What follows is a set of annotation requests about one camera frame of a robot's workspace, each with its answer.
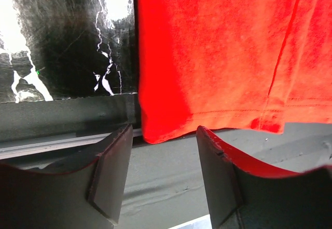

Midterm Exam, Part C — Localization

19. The bright red t shirt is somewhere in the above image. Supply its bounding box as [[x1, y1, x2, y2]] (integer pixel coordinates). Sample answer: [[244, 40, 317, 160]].
[[137, 0, 331, 144]]

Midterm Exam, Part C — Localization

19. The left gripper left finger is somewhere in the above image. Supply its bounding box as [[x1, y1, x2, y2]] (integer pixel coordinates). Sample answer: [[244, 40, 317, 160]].
[[1, 125, 133, 228]]

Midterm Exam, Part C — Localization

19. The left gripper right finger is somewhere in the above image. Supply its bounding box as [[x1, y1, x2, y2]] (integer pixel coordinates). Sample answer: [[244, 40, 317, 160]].
[[196, 126, 331, 228]]

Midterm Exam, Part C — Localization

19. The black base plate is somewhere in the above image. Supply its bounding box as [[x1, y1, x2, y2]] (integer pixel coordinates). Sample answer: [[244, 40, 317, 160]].
[[1, 95, 331, 228]]

